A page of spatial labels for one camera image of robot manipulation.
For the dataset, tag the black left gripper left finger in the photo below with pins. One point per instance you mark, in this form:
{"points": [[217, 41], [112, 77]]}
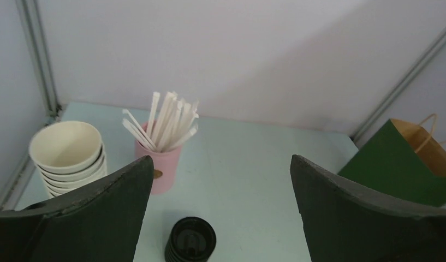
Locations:
{"points": [[100, 221]]}

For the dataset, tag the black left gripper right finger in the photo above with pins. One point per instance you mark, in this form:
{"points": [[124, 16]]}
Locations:
{"points": [[345, 221]]}

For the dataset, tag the stack of paper cups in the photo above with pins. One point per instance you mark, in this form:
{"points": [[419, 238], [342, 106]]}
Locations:
{"points": [[68, 155]]}

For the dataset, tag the green paper bag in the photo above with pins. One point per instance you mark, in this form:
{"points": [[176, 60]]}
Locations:
{"points": [[403, 160]]}

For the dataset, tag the pink straw holder cup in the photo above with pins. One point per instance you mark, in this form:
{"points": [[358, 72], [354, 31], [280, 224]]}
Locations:
{"points": [[165, 166]]}

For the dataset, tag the stack of black lids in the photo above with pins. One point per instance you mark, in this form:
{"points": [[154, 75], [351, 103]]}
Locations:
{"points": [[192, 239]]}

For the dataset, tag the white wrapped straws bundle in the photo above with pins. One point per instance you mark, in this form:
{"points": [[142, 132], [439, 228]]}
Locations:
{"points": [[170, 123]]}

